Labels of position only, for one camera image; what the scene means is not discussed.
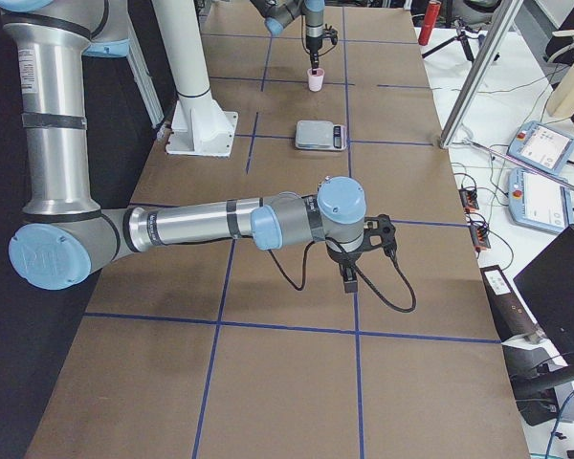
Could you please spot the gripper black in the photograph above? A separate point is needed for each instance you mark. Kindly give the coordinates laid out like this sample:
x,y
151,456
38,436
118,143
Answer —
x,y
312,42
341,257

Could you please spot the pink plastic cup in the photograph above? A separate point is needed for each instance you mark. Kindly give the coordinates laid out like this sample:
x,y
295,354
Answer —
x,y
315,79

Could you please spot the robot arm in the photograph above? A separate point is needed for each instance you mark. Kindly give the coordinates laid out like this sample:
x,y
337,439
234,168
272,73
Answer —
x,y
277,17
72,226

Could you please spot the digital kitchen scale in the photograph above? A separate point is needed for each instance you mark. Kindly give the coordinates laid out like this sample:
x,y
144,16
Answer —
x,y
320,135

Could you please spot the red cylinder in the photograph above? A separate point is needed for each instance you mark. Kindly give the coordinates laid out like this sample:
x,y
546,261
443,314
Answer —
x,y
430,17

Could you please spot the white pillar with base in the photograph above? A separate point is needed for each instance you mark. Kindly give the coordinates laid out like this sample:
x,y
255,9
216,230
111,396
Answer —
x,y
199,126

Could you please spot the black tripod leg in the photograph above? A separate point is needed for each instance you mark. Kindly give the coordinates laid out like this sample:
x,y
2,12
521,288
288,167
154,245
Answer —
x,y
463,35

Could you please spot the black box with label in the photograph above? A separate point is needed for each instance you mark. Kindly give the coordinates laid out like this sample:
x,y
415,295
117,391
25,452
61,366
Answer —
x,y
509,314

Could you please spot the near teach pendant tablet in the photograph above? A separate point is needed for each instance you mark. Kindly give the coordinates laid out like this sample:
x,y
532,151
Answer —
x,y
538,203

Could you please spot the teach pendant tablet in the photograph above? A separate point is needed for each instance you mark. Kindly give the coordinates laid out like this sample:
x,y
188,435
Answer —
x,y
541,146
538,203

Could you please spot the black monitor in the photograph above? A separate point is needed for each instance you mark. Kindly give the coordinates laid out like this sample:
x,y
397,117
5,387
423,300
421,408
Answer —
x,y
546,285

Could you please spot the far teach pendant tablet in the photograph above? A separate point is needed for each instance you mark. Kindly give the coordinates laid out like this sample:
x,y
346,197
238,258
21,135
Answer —
x,y
541,146

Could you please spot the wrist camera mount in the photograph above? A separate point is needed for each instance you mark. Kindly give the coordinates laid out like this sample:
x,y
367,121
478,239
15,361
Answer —
x,y
379,233
330,34

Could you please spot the aluminium frame post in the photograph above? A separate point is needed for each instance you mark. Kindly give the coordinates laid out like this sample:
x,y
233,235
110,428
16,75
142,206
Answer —
x,y
506,14

